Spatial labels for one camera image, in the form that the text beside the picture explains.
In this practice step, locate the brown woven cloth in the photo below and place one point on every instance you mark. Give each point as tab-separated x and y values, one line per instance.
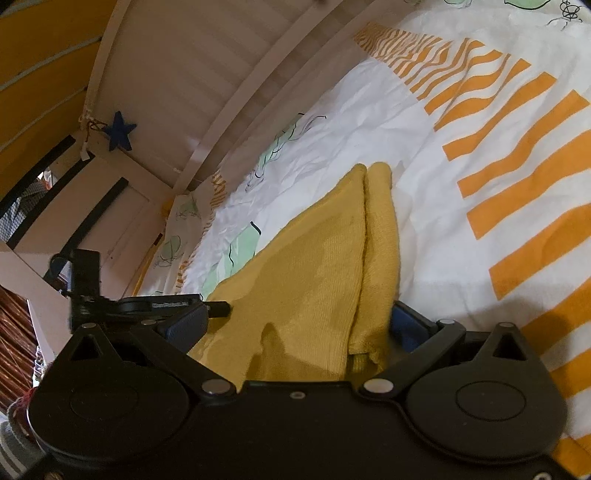
14	341

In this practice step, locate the grey striped cloth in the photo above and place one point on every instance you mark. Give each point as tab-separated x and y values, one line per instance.
11	443

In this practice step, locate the white panel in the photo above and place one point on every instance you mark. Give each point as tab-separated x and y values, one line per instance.
32	281

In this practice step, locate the blue star decoration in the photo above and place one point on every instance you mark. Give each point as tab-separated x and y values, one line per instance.
119	133

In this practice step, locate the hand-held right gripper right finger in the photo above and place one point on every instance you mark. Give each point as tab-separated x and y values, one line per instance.
407	328

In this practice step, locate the white printed bed sheet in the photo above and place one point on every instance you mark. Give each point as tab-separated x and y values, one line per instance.
415	138

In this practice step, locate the yellow knit garment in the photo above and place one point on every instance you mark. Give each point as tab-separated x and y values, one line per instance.
300	277

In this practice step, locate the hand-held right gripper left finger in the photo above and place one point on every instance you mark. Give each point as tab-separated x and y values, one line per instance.
184	325

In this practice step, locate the light wooden bed frame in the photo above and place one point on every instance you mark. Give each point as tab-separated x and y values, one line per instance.
184	69

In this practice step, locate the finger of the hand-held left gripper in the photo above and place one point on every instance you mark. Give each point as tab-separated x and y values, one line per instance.
175	305

